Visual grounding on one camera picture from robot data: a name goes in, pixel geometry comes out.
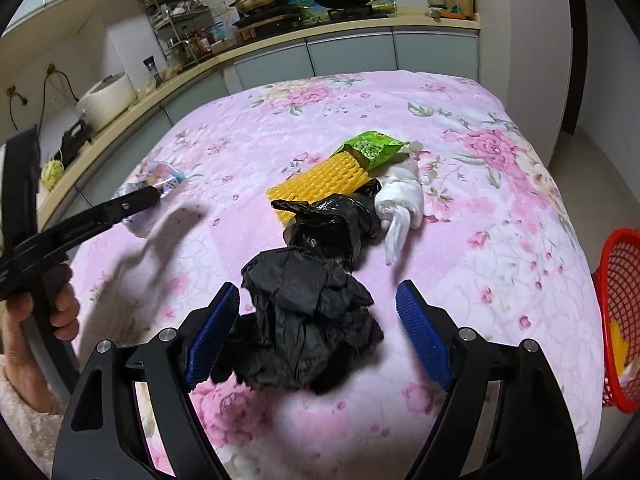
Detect metal kitchen rack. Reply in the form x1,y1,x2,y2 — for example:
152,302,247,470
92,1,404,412
140,0,213,68

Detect beige kitchen countertop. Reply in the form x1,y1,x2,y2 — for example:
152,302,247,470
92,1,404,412
37,12,482,231

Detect red plastic mesh basket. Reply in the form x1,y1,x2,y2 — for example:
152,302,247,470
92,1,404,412
591,228,640,413

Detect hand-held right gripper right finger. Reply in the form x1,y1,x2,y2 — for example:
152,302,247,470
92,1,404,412
394,280,586,480

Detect black gas stove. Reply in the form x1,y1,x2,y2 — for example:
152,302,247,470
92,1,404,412
232,4,391,33

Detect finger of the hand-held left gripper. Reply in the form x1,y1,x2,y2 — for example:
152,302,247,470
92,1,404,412
60,184,163,242
0,127,41,261

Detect green snack packet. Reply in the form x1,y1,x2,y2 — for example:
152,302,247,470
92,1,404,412
330,130,411,171

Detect yellow green mesh scrubber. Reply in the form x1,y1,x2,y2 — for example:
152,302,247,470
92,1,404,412
40,157,66,191

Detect white knotted plastic bag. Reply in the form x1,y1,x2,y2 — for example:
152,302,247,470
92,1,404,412
374,160,426,267

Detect black small appliance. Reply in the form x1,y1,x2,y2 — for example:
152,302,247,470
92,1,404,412
60,119,93,163

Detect dark wooden door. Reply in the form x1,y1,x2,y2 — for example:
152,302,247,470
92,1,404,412
560,0,593,136

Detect clear blue printed wrapper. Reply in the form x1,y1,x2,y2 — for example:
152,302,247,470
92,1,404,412
112,160,188,238

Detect pink floral blanket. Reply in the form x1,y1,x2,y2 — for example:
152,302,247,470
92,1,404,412
65,71,606,480

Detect person's left forearm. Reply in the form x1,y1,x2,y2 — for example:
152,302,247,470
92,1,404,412
0,355,76,466

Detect yellow ribbed foam pad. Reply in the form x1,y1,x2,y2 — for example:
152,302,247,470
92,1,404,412
266,152,370,226

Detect small orange container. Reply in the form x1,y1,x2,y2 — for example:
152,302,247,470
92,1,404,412
427,5,471,21

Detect person's left hand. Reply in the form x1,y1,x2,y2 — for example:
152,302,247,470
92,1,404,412
0,263,81,366

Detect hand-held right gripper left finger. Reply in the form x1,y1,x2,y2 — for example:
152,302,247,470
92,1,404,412
50,281,242,480

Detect white rice cooker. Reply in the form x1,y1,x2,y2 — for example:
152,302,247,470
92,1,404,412
75,72,138,131

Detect wall socket with plug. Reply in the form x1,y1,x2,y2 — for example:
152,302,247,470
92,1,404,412
5,87,28,133
42,62,81,106

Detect pale green lower cabinets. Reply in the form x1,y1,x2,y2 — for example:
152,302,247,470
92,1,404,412
37,30,481,221

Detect shiny black plastic bag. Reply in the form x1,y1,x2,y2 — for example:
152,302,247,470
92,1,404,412
270,177,383,271

